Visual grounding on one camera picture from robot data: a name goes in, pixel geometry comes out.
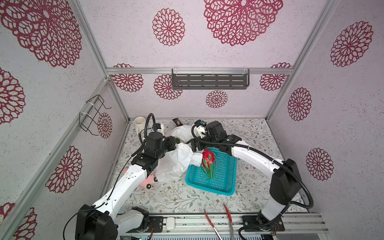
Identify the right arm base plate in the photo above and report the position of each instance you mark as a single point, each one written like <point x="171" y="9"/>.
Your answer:
<point x="254" y="223"/>

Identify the white ceramic mug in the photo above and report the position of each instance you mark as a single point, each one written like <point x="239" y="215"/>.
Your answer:
<point x="140" y="123"/>

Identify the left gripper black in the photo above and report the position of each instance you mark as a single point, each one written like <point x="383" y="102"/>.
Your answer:
<point x="170" y="140"/>

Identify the white small box on rail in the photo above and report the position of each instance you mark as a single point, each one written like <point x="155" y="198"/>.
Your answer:
<point x="170" y="223"/>

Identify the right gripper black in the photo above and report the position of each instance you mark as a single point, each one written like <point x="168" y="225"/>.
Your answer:
<point x="194" y="143"/>

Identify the black wire wall rack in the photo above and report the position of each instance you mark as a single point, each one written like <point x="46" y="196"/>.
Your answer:
<point x="96" y="121"/>

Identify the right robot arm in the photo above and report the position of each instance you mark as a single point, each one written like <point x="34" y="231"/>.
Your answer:
<point x="284" y="175"/>

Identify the white plastic bag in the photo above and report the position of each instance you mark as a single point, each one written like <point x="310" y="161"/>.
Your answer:
<point x="175" y="163"/>

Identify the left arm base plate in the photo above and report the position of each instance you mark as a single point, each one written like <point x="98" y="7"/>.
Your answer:
<point x="155" y="225"/>

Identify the black snack packet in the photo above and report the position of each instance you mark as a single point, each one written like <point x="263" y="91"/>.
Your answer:
<point x="177" y="122"/>

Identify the red handled tongs right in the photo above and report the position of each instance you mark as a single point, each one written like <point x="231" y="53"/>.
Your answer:
<point x="230" y="222"/>

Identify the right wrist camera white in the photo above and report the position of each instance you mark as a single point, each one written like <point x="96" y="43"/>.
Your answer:
<point x="201" y="128"/>

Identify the teal plastic basket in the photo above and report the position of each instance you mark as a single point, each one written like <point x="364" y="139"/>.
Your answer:
<point x="224" y="175"/>

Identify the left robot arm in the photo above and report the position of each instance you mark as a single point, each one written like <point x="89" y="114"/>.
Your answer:
<point x="102" y="220"/>

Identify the grey wall shelf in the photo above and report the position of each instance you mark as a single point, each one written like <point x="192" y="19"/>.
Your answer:
<point x="213" y="81"/>

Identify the red handled tongs left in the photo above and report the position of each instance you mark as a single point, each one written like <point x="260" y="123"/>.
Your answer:
<point x="212" y="225"/>

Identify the red handled tongs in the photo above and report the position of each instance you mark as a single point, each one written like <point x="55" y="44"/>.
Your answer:
<point x="212" y="225"/>
<point x="230" y="222"/>

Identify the pink plush pig toy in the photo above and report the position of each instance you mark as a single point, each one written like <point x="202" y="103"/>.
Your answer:
<point x="149" y="182"/>

